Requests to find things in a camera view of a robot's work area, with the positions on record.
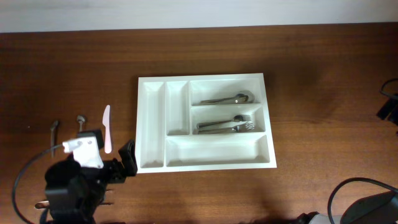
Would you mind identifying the metal fork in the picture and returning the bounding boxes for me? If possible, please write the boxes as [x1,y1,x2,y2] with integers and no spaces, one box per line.
[197,114,251,129]
[197,123,255,134]

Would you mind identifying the metal tablespoon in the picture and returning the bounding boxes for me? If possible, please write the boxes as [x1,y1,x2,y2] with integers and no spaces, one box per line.
[233,90,256,104]
[199,96,236,105]

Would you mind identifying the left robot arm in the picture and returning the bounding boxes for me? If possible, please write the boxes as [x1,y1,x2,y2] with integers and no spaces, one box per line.
[45,129,137,223]

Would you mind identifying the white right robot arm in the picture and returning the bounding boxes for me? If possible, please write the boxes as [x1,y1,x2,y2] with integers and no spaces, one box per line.
[292,177,397,224]

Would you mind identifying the pink plastic knife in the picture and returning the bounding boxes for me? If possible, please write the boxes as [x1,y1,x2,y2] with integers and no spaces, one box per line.
[102,105,113,154]

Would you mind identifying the white plastic cutlery tray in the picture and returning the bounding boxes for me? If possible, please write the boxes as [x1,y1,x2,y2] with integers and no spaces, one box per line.
[136,73,277,174]

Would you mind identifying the small dark metal teaspoon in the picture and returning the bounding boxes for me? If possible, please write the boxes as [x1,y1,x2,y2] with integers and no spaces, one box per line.
[50,120,59,158]

